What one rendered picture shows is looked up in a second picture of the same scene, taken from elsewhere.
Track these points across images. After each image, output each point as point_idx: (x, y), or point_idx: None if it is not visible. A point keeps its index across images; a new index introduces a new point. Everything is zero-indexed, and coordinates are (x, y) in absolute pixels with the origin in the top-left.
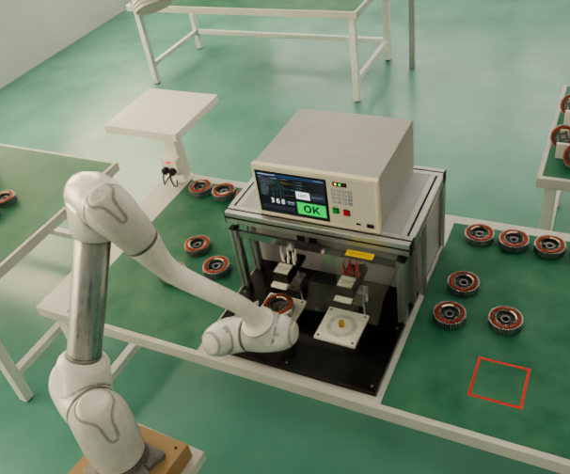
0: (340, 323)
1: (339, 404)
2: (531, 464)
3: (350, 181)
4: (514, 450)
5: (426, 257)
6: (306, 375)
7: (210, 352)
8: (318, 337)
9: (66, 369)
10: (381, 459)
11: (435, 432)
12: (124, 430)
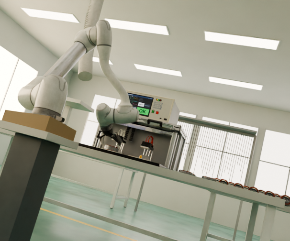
0: (140, 156)
1: (139, 168)
2: (230, 193)
3: (163, 98)
4: (223, 184)
5: (177, 153)
6: (125, 157)
7: (100, 108)
8: (130, 155)
9: (41, 76)
10: None
11: (186, 179)
12: (65, 92)
